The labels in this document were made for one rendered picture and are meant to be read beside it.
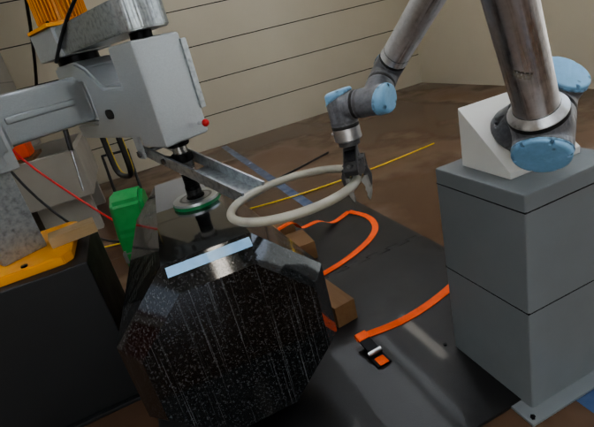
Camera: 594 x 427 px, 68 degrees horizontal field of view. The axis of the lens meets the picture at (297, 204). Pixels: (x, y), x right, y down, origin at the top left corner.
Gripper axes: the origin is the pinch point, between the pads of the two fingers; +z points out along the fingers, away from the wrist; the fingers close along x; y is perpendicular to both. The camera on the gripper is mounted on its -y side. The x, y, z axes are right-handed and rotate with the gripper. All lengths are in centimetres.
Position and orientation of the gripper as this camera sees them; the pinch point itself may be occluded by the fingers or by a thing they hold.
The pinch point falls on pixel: (361, 198)
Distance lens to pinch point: 150.9
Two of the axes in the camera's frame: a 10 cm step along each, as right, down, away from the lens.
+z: 2.7, 9.1, 3.2
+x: -9.4, 1.8, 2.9
